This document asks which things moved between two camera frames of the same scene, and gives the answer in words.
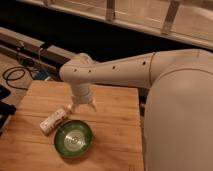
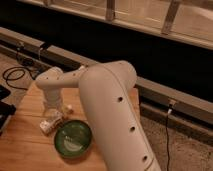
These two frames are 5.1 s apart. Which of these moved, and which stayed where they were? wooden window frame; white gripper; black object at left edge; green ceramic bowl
Moved: white gripper
Stayed: wooden window frame; black object at left edge; green ceramic bowl
